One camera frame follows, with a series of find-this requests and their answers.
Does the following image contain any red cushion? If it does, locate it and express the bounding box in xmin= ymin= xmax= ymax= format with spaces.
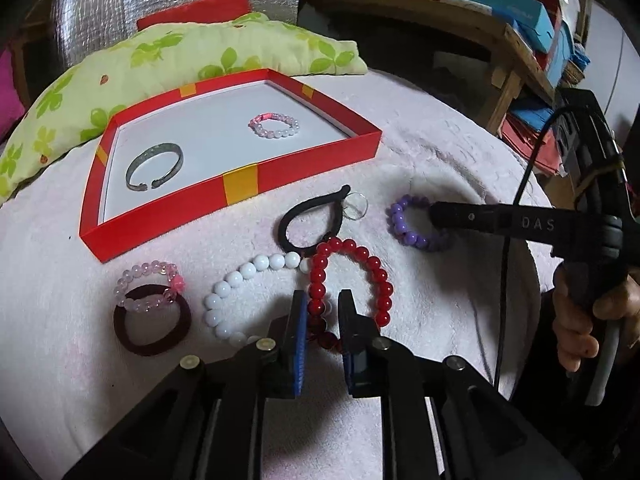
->
xmin=136 ymin=0 xmax=251 ymax=31

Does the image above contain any pale pink blanket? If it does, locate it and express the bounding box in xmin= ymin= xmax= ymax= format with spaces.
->
xmin=0 ymin=67 xmax=551 ymax=480

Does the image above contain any pink bead bracelet with flower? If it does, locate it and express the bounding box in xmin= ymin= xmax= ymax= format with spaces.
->
xmin=114 ymin=260 xmax=182 ymax=313

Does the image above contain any stack of red papers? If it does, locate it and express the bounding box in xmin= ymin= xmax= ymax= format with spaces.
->
xmin=500 ymin=110 xmax=566 ymax=176

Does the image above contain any teal cardboard box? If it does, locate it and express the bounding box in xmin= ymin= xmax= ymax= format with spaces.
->
xmin=450 ymin=0 xmax=556 ymax=53

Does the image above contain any white bead bracelet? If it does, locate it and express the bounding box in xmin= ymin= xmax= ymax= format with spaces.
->
xmin=202 ymin=252 xmax=311 ymax=348

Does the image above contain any silver bangle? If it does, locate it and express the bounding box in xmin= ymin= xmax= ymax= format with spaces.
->
xmin=125 ymin=143 xmax=184 ymax=192

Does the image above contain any wooden shelf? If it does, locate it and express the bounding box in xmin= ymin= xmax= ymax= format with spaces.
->
xmin=310 ymin=0 xmax=558 ymax=138

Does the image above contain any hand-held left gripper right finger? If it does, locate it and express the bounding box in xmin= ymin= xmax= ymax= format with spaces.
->
xmin=337 ymin=287 xmax=583 ymax=480

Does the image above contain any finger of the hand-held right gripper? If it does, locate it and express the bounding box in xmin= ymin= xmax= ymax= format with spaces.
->
xmin=429 ymin=201 xmax=559 ymax=247

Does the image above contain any red bead bracelet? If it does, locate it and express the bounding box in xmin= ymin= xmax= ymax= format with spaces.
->
xmin=306 ymin=237 xmax=395 ymax=353

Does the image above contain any magenta cushion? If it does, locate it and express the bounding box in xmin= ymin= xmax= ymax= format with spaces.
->
xmin=0 ymin=47 xmax=26 ymax=141

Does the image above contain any green floral pillow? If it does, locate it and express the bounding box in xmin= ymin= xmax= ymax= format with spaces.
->
xmin=0 ymin=12 xmax=368 ymax=206

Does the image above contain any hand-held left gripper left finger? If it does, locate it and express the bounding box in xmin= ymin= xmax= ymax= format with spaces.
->
xmin=65 ymin=290 xmax=308 ymax=480

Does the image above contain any person's right hand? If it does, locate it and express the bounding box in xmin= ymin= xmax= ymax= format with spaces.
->
xmin=552 ymin=266 xmax=640 ymax=373

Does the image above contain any maroon hair tie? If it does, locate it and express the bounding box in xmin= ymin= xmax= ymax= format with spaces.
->
xmin=114 ymin=284 xmax=193 ymax=357

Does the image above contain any black cable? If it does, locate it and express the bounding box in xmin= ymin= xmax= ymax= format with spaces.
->
xmin=492 ymin=105 xmax=601 ymax=391

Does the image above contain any red cardboard box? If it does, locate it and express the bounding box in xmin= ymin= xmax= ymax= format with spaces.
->
xmin=80 ymin=67 xmax=383 ymax=263

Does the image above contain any black hair tie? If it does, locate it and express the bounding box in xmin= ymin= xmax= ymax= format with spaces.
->
xmin=277 ymin=185 xmax=371 ymax=255

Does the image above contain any purple bead bracelet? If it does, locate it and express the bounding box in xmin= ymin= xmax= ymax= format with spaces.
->
xmin=386 ymin=194 xmax=453 ymax=253

